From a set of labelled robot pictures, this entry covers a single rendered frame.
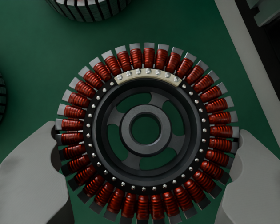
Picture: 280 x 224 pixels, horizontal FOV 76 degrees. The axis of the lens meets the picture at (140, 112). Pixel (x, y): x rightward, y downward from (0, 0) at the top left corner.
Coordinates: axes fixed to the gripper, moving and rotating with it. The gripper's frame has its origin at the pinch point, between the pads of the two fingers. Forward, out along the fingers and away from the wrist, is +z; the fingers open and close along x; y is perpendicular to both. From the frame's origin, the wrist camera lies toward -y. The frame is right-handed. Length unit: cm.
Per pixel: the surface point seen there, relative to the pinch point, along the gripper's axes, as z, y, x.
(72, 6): 7.5, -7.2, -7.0
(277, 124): 5.8, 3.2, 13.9
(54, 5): 8.5, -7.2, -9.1
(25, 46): 9.0, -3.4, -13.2
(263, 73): 8.4, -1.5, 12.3
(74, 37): 9.6, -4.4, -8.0
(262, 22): 7.8, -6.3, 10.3
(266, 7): 7.3, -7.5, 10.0
